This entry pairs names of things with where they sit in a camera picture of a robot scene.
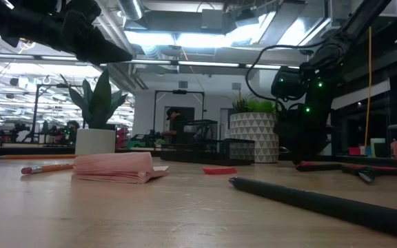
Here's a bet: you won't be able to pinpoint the black marker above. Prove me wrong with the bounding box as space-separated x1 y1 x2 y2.
294 163 343 172

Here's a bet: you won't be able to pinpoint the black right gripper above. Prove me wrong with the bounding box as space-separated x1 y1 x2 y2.
284 74 336 163

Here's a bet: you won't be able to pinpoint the long black pen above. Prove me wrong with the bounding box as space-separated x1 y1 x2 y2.
228 176 397 242

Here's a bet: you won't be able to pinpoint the person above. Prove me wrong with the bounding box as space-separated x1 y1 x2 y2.
65 120 81 144
165 107 189 144

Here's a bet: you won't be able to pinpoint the white plant pot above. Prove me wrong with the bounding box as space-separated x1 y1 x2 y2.
74 128 116 156

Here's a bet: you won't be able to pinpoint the pink sticky note pad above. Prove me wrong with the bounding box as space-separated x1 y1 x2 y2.
71 152 170 185

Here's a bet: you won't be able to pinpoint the orange pencil with pink eraser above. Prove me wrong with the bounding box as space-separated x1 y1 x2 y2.
21 163 74 175

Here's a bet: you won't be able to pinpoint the long tube light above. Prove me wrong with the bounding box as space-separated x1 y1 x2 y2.
129 60 301 69

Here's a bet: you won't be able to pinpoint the yellow hanging cable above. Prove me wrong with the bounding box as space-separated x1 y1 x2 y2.
363 26 373 147

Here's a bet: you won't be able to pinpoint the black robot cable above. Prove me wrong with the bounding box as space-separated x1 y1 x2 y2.
245 41 327 103

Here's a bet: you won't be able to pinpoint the red eraser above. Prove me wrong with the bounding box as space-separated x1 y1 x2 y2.
202 166 238 176

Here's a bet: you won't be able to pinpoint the green grass plant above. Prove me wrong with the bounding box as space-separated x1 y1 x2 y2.
231 91 277 114

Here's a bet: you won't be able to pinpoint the black metal frame rig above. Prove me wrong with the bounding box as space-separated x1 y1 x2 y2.
152 89 206 138
31 83 82 144

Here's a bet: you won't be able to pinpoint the silver ventilation duct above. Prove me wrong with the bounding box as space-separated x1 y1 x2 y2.
117 0 144 21

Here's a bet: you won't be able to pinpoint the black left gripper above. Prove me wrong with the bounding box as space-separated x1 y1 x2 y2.
59 0 134 65

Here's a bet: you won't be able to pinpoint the triangle patterned planter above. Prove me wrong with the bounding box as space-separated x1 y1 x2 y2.
229 112 280 164

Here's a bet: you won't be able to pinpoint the small green machine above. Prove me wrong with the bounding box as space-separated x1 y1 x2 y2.
128 133 158 149

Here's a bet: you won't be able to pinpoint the red and black scissors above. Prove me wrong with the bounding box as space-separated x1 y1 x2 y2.
340 164 397 184

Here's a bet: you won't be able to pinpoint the grey ceiling box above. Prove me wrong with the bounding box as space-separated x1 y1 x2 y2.
201 9 224 30

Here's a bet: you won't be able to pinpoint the red background object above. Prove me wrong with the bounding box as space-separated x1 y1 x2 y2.
115 127 130 149

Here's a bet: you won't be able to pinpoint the dark green snake plant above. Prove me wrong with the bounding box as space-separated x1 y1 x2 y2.
59 68 130 130

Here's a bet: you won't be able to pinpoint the black mesh desk organizer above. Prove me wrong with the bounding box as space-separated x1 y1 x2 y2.
159 119 256 166

